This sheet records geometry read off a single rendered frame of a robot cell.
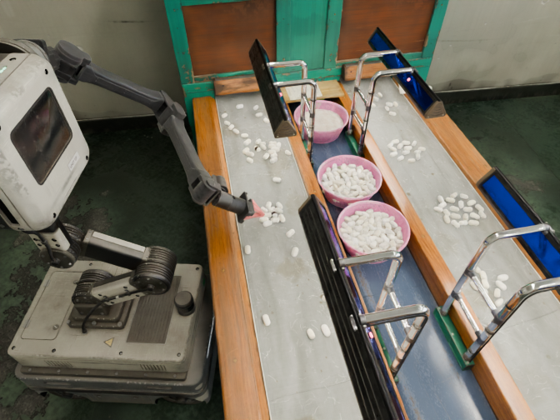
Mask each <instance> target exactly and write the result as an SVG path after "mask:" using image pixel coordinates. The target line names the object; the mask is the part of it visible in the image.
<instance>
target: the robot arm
mask: <svg viewBox="0 0 560 420"><path fill-rule="evenodd" d="M13 40H15V41H18V40H27V41H30V42H33V43H36V44H37V45H38V46H39V47H40V48H41V49H42V50H43V51H44V52H45V53H46V54H47V56H48V58H49V60H50V63H51V66H52V69H53V71H54V72H55V75H56V77H57V80H58V81H59V82H60V83H71V84H73V85H75V86H76V84H77V83H78V81H80V82H83V83H91V84H94V85H97V86H99V87H101V88H105V89H107V90H109V91H111V92H114V93H116V94H119V95H121V96H124V97H125V98H129V99H131V100H133V101H135V102H138V103H141V104H143V105H145V106H147V107H148V108H150V109H152V110H153V112H154V114H155V116H156V118H157V120H158V123H157V125H158V128H159V130H160V132H161V133H162V134H164V135H166V136H170V138H171V140H172V143H173V146H174V147H175V149H176V151H177V155H178V156H179V158H180V160H181V163H182V165H183V167H184V170H185V172H186V174H187V182H188V184H189V187H188V189H189V191H190V193H191V195H192V200H193V201H194V202H195V203H197V204H199V205H204V206H207V205H208V204H209V203H210V202H212V205H213V206H216V207H218V208H222V209H225V210H227V211H229V212H232V213H236V214H237V221H238V222H239V223H243V222H244V220H247V219H250V218H261V217H263V216H264V215H265V213H264V212H263V211H262V210H261V208H260V207H259V206H258V205H257V204H256V203H255V201H254V200H253V199H251V198H250V199H249V200H248V196H247V194H248V193H247V192H243V193H242V195H241V196H240V197H237V196H234V195H232V194H230V193H228V186H227V183H226V179H225V177H223V176H220V175H217V176H215V175H212V176H211V177H210V174H209V173H208V172H207V171H206V169H205V168H204V166H203V165H202V163H201V161H200V159H199V157H198V154H197V152H196V150H195V148H194V146H193V144H192V142H191V140H190V138H189V136H188V134H187V132H186V129H185V127H184V121H183V119H184V118H185V117H186V116H187V115H186V113H185V112H184V110H183V108H182V106H181V105H180V104H178V103H177V102H174V101H173V100H172V99H171V98H170V97H169V96H168V95H167V94H166V93H165V92H164V91H162V90H160V91H153V90H151V89H148V88H145V87H143V86H141V85H138V84H136V83H135V82H132V81H129V80H127V79H126V78H124V77H120V76H118V75H117V74H115V73H113V72H109V71H108V70H106V69H104V68H101V67H99V66H97V65H96V64H94V63H93V62H92V59H91V57H90V56H89V54H88V53H86V52H83V51H81V50H80V49H79V48H78V47H76V46H75V45H74V44H72V43H70V42H68V41H65V40H59V42H58V43H57V44H56V46H55V47H54V48H53V47H51V46H48V47H47V44H46V42H45V41H44V40H43V39H25V38H17V39H13ZM243 219H244V220H243Z"/></svg>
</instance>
